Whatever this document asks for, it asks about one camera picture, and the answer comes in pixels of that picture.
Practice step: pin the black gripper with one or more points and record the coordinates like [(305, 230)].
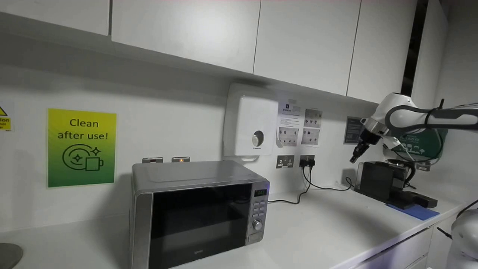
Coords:
[(369, 139)]

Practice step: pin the silver double socket white label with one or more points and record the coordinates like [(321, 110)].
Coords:
[(285, 161)]

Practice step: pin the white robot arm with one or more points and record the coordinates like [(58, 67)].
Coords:
[(397, 100)]

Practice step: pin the dark framed poster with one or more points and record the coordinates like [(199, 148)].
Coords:
[(351, 128)]

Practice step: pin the black coffee machine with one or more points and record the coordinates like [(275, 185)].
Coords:
[(376, 179)]

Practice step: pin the black power plug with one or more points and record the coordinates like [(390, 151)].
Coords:
[(311, 163), (303, 163)]

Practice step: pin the white paper notice grey pictures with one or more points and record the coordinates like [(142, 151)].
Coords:
[(312, 127)]

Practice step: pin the green round sign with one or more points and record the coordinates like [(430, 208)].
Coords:
[(429, 145)]

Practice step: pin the white paper notice blue picture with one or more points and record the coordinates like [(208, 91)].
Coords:
[(288, 124)]

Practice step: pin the blue mat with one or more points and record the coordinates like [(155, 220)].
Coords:
[(418, 212)]

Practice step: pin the white paper towel dispenser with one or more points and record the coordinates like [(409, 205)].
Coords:
[(251, 119)]

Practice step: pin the black vertical strip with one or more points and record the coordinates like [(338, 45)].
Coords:
[(414, 45)]

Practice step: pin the silver microwave oven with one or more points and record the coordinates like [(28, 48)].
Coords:
[(199, 224)]

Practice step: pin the green clean after use poster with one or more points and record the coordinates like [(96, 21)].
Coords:
[(82, 149)]

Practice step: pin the yellow warning sticker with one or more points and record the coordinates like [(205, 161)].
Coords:
[(3, 119)]

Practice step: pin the dark round basin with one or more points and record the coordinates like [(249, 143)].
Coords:
[(9, 254)]

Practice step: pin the grey wall switch plate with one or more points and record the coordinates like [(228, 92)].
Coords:
[(348, 178)]

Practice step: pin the silver wall socket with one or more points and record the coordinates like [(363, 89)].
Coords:
[(151, 160), (181, 158)]

